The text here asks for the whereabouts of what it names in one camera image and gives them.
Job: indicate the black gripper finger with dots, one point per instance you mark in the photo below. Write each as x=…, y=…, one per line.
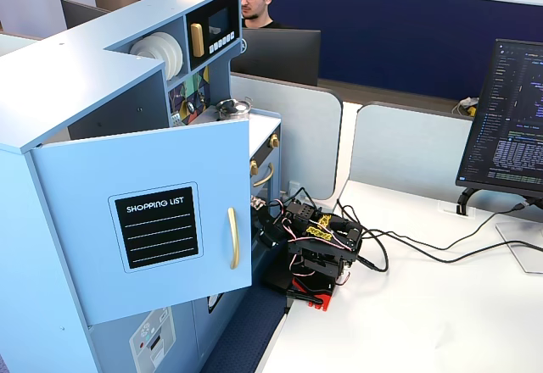
x=269, y=242

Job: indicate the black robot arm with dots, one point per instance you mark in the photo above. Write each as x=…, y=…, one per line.
x=322, y=258

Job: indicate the blue shopping list cabinet door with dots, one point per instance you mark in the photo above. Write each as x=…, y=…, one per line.
x=85, y=178

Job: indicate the blue toy kitchen cabinet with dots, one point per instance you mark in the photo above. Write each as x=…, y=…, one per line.
x=63, y=72

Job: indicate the small white patterned item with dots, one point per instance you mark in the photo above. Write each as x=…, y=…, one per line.
x=257, y=203

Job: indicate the black flat box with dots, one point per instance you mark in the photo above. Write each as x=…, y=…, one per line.
x=275, y=282

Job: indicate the golden oven knob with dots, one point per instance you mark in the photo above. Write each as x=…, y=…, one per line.
x=274, y=140
x=254, y=167

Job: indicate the red table clamp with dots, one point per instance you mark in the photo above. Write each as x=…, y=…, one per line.
x=320, y=298

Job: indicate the grey rounded desk divider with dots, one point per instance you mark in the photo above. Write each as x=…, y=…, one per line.
x=305, y=135

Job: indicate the metal toy pot with lid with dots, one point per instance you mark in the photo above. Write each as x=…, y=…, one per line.
x=233, y=108

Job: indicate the perforated metal hanging utensil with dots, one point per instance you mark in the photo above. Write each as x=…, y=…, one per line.
x=177, y=120

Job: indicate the round metal hanging utensil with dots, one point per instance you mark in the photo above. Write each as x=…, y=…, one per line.
x=190, y=107

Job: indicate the grey desk divider dark trim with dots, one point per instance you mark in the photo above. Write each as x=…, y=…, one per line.
x=407, y=148

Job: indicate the black monitor back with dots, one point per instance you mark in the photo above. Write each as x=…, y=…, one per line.
x=280, y=55

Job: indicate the white toy plate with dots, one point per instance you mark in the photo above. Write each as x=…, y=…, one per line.
x=173, y=61
x=180, y=59
x=148, y=46

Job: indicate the black toy microwave door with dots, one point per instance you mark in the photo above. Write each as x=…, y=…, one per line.
x=220, y=4

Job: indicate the yellow and white desk clutter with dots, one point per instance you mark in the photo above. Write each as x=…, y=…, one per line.
x=470, y=110

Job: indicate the silver monitor stand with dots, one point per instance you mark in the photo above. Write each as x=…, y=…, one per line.
x=524, y=250

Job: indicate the monitor showing code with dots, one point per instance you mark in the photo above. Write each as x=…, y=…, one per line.
x=509, y=114

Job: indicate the white wall socket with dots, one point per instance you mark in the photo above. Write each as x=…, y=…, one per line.
x=293, y=187

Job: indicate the dark monitor with thin frame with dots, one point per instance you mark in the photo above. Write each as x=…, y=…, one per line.
x=80, y=15

